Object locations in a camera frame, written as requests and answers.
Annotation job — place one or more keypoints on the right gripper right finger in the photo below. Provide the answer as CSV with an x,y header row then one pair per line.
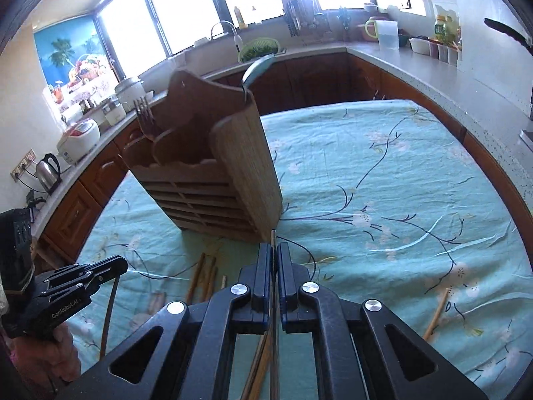
x,y
363,350

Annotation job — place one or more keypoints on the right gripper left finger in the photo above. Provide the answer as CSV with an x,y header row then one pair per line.
x,y
184,351

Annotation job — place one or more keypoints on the wooden chopstick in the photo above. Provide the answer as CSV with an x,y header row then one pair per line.
x,y
208,285
257,370
436,316
274,368
195,279

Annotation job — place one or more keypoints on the metal chopstick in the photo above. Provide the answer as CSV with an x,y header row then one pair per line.
x,y
107,320

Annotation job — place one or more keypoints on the metal fork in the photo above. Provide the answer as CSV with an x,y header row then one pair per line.
x,y
146,119

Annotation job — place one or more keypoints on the metal spoon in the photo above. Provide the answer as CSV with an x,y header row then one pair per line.
x,y
258,68

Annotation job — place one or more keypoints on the person's left hand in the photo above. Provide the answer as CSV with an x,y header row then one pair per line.
x,y
41,361

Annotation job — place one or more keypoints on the steel electric kettle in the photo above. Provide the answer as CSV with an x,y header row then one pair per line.
x,y
48,173

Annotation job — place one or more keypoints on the teal floral tablecloth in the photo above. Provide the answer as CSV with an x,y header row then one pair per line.
x,y
380,201

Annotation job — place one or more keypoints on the white pink rice cooker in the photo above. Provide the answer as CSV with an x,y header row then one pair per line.
x,y
78,140

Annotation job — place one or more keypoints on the wooden utensil holder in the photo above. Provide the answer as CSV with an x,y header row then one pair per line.
x,y
210,170

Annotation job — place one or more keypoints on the small white cooker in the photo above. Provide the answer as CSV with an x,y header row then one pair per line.
x,y
113,110

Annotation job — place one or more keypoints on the white steamer pot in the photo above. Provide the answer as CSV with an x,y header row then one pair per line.
x,y
129,90

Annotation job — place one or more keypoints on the fruit poster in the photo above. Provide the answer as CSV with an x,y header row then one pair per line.
x,y
74,62

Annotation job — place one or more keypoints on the lower wooden cabinets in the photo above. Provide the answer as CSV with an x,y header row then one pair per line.
x,y
483,121

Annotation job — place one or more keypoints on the green colander with vegetables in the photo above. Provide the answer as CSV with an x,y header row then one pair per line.
x,y
258,48

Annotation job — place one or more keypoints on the chrome sink faucet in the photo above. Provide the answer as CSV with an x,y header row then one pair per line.
x,y
228,30

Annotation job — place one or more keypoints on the clear measuring jug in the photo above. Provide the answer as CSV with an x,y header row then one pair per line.
x,y
386,32

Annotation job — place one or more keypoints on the cooking oil bottle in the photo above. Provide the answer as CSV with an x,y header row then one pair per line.
x,y
445,29

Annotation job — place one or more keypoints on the yellow detergent bottle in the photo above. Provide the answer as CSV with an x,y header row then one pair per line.
x,y
241,22

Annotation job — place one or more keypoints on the dish drying rack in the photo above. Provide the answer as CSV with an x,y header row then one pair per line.
x,y
305,17

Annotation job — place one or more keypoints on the black wok with lid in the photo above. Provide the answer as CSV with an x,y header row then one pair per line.
x,y
510,32

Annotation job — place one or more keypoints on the wall power socket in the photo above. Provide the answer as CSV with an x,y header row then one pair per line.
x,y
24,164

